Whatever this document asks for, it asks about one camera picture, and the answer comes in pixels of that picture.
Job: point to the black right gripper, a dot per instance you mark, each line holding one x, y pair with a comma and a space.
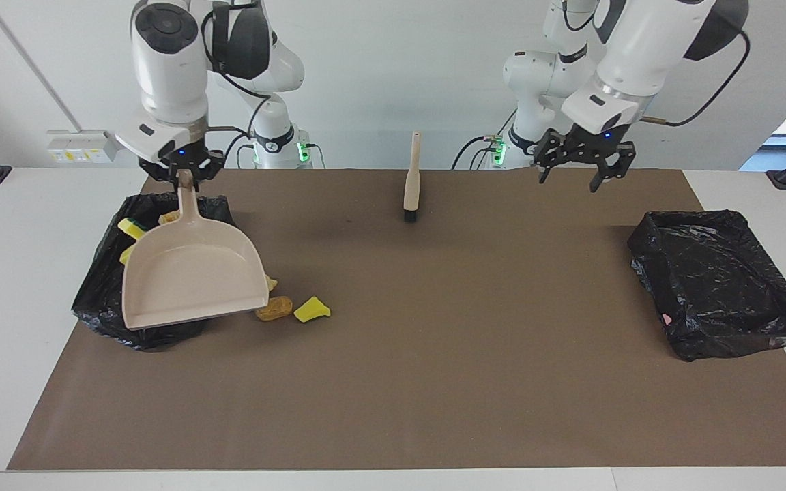
183, 157

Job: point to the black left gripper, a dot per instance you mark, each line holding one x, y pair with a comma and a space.
591, 143

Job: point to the orange striped croissant piece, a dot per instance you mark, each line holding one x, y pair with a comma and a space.
169, 218

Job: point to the green yellow sponge piece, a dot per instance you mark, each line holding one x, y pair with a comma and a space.
132, 228

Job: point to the beige plastic dustpan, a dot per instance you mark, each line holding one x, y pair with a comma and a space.
195, 273

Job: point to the brown bread roll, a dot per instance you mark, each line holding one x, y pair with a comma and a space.
278, 309

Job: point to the beige brush black bristles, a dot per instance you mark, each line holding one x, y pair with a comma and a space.
412, 184

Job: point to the yellow wedge sponge piece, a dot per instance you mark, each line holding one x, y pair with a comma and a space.
311, 311

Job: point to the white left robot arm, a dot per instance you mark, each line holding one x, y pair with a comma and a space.
645, 54

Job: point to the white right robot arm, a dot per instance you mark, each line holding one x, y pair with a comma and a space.
171, 75

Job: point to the black bag lined bin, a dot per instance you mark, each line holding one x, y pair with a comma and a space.
99, 300

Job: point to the black bag bin pink tag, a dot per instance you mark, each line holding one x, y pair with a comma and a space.
720, 286

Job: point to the brown table mat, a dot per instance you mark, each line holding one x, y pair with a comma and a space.
434, 375

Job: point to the white wall socket box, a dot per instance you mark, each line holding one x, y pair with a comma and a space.
82, 146

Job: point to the white wall conduit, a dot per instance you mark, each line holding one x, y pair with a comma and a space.
31, 63

